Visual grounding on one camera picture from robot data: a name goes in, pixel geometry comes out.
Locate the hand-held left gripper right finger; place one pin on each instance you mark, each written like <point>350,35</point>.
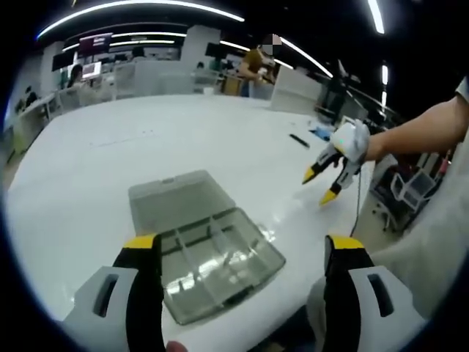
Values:
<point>362,311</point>

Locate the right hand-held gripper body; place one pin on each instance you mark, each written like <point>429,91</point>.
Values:
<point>351,141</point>

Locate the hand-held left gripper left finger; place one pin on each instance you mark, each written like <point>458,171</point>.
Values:
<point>110,311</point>

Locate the grey transparent guide fixture box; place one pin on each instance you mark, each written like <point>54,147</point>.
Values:
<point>176,198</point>

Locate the person's left hand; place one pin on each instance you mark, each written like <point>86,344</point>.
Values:
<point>177,346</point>

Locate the blue cloth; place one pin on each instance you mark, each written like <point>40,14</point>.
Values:
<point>321,132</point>

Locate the black marker pen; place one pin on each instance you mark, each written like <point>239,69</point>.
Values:
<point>299,141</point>

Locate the black tripod stand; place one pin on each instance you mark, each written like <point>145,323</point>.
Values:
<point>335,91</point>

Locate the white office chair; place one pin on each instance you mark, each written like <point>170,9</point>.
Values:
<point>403,190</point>

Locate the white partition board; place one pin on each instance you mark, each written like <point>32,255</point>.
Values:
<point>293,91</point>

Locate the person's cream shirt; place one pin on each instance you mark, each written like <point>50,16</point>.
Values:
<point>432,256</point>

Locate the cardboard box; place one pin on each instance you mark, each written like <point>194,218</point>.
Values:
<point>232,85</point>

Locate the white paper cup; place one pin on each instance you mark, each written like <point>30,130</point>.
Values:
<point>208,91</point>

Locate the red wall screen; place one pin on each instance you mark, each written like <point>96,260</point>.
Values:
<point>96,43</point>

